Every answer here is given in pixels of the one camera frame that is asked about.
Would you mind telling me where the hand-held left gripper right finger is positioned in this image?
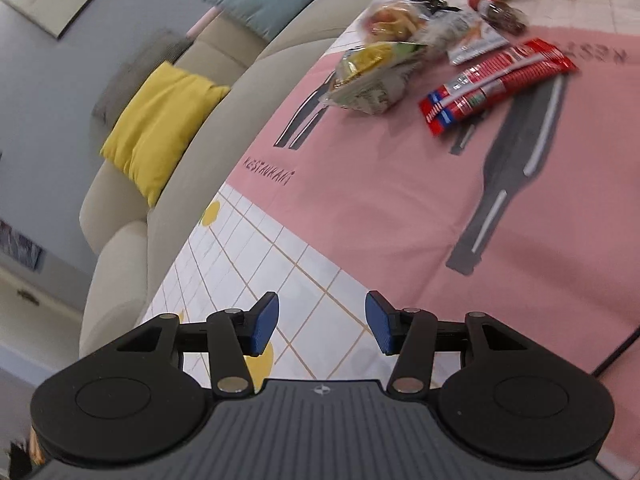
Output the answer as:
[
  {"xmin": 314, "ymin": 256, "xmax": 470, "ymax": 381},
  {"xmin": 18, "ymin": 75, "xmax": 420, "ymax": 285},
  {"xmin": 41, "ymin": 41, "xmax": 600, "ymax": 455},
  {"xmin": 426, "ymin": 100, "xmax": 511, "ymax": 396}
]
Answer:
[{"xmin": 365, "ymin": 290, "xmax": 528, "ymax": 401}]

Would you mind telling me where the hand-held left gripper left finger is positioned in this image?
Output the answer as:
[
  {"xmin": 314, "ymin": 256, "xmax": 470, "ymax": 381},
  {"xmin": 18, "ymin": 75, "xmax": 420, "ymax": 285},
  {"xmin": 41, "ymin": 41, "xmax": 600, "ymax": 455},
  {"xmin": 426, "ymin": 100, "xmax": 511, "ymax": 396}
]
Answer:
[{"xmin": 116, "ymin": 291, "xmax": 279, "ymax": 400}]

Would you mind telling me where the potato stick snack bag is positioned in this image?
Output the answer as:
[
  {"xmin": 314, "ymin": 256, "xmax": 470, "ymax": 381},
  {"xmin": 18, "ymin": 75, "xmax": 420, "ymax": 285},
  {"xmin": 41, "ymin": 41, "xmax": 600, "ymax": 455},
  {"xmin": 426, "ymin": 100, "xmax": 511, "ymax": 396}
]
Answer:
[{"xmin": 322, "ymin": 41, "xmax": 430, "ymax": 117}]

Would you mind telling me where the clear bag of colourful snacks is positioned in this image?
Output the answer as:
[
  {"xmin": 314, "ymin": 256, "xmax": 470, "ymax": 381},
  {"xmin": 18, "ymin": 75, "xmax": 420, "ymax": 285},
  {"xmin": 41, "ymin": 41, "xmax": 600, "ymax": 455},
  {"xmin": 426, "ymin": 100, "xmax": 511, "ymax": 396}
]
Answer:
[{"xmin": 361, "ymin": 0, "xmax": 436, "ymax": 46}]

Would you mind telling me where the beige sofa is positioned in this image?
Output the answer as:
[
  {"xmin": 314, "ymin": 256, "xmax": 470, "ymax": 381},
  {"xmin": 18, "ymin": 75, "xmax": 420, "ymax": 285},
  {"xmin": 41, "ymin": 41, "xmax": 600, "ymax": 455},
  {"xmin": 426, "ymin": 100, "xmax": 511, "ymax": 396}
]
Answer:
[{"xmin": 79, "ymin": 0, "xmax": 426, "ymax": 361}]

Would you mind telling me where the yellow pillow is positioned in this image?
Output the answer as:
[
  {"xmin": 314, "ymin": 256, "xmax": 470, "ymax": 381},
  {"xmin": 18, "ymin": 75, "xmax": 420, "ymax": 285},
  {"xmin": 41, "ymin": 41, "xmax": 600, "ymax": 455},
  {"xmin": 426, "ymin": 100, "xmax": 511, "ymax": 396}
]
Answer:
[{"xmin": 99, "ymin": 61, "xmax": 232, "ymax": 207}]

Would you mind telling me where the white cabinet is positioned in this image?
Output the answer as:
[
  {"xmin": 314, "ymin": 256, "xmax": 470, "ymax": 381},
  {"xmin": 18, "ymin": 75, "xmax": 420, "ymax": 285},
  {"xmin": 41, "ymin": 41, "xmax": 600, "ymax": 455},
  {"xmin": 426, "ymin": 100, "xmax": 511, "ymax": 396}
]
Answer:
[{"xmin": 0, "ymin": 270, "xmax": 86, "ymax": 361}]

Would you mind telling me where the long red snack packet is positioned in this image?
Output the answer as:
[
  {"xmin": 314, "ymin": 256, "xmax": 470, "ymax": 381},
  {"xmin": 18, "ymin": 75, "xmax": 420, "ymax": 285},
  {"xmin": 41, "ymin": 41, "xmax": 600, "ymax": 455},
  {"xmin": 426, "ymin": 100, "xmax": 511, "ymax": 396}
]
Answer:
[{"xmin": 418, "ymin": 37, "xmax": 578, "ymax": 138}]

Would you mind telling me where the grey pillow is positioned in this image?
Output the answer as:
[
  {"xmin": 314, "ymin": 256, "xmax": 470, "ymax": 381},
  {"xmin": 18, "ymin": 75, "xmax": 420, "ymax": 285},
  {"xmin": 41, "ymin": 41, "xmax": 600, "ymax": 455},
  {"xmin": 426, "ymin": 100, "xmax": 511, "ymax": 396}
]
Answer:
[{"xmin": 91, "ymin": 30, "xmax": 193, "ymax": 126}]

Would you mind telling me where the white packet with orange sticks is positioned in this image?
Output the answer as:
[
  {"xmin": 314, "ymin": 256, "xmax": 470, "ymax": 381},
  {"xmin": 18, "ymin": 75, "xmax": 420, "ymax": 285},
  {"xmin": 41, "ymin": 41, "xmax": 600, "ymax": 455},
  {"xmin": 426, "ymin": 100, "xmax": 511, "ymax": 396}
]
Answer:
[{"xmin": 446, "ymin": 19, "xmax": 507, "ymax": 67}]

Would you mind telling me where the pink cushion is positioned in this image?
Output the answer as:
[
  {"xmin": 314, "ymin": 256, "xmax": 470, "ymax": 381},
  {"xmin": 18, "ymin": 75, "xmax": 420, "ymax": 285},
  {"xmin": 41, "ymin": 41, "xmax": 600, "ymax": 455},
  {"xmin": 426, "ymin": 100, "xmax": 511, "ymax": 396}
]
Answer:
[{"xmin": 187, "ymin": 7, "xmax": 223, "ymax": 37}]

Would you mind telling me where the dark packet with red end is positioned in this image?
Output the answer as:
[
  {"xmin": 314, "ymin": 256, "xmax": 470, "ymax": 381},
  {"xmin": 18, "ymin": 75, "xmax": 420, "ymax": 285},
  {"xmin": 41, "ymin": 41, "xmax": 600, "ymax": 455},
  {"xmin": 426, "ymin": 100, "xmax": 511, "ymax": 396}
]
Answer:
[{"xmin": 467, "ymin": 0, "xmax": 530, "ymax": 37}]

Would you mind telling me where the small dark wall picture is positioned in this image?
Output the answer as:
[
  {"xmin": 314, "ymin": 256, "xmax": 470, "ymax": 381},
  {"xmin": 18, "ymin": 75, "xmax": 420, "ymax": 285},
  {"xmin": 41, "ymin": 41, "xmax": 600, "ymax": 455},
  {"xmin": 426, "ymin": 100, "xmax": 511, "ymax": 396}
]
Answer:
[{"xmin": 0, "ymin": 220, "xmax": 46, "ymax": 273}]

